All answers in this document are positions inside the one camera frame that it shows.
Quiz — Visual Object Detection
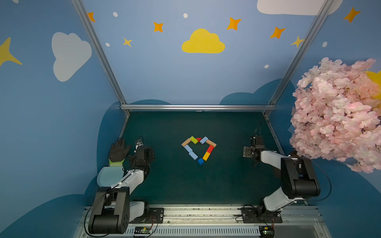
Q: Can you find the left small circuit board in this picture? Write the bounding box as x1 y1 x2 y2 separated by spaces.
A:
134 227 151 235

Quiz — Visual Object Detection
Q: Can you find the right aluminium frame post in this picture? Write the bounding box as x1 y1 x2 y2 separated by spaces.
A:
264 0 334 119

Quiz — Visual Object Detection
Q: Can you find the aluminium frame post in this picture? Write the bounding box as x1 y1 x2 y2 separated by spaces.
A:
264 0 334 119
71 0 127 107

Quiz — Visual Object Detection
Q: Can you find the light blue plastic dustpan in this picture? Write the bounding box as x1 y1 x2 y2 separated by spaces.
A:
97 166 124 187

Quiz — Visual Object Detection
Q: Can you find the aluminium frame back crossbar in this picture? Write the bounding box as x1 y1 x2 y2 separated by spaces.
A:
120 104 276 112

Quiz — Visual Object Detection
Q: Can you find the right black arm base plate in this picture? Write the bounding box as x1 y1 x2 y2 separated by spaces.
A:
240 206 283 226

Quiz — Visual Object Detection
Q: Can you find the right small circuit board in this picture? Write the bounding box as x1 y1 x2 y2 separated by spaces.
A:
259 226 275 238

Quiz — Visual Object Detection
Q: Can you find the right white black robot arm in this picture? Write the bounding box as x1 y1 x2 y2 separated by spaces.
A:
243 135 320 215

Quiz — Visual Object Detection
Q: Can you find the small circuit board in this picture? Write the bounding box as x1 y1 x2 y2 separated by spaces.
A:
134 227 151 235
259 226 275 238

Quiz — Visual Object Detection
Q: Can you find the lime green block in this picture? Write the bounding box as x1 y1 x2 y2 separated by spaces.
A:
190 136 198 144

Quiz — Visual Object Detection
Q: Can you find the red rectangular block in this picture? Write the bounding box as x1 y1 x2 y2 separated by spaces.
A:
207 145 214 154

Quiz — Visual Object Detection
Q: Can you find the dark blue small block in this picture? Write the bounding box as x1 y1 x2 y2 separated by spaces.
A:
197 158 204 165

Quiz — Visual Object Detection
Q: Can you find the aluminium frame rail front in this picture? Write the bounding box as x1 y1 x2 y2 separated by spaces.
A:
72 204 332 238

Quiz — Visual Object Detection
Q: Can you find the light blue block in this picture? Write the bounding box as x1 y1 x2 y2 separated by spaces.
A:
189 151 198 160
199 136 208 144
184 145 193 153

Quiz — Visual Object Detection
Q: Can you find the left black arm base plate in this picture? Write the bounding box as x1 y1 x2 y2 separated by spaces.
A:
130 208 164 224

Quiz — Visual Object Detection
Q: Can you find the pink artificial blossom tree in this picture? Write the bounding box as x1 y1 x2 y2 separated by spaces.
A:
290 58 381 173

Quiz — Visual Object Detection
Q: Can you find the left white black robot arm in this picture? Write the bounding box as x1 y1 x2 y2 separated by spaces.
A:
84 146 155 238

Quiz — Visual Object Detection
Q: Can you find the black green work glove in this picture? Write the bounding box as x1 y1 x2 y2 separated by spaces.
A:
108 138 131 167

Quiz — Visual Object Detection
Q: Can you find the natural wood block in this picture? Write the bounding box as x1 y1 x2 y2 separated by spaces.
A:
206 139 216 147
182 138 191 147

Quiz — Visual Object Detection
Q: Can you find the left aluminium frame post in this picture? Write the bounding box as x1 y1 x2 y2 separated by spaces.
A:
71 0 127 107

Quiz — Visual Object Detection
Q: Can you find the yellow rectangular block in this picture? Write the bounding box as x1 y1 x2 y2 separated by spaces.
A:
202 152 210 161

